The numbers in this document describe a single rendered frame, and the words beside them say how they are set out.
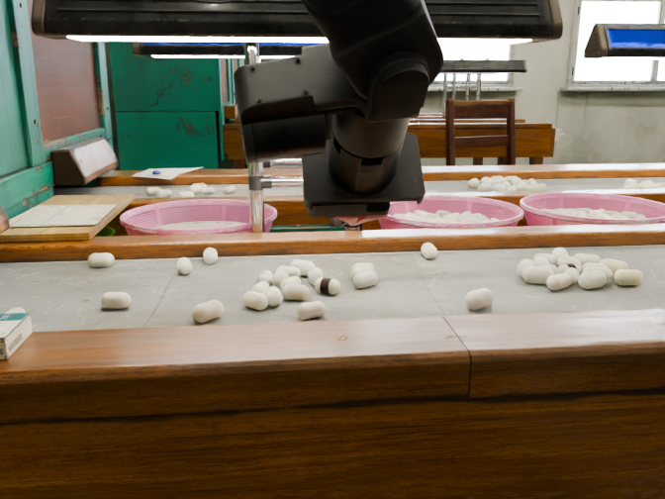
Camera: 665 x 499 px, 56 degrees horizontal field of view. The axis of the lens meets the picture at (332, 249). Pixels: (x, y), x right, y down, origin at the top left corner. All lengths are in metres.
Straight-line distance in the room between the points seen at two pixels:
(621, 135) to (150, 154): 4.49
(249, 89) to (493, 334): 0.32
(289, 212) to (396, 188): 0.73
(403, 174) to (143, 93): 3.02
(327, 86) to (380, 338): 0.25
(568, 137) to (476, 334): 5.78
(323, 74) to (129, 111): 3.15
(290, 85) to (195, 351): 0.25
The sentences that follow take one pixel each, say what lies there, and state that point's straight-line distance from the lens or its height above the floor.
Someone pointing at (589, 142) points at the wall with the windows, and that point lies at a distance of 6.43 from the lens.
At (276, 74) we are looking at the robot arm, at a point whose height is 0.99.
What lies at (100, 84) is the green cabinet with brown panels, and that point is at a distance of 1.78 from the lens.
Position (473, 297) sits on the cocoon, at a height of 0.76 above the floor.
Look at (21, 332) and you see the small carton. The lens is 0.63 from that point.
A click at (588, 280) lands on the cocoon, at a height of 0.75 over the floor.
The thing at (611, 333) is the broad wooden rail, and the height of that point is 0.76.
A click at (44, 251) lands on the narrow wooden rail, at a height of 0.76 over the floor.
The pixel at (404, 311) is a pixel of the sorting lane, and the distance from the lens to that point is 0.72.
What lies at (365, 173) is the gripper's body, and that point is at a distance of 0.50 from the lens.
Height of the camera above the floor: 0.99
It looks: 15 degrees down
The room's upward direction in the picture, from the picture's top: straight up
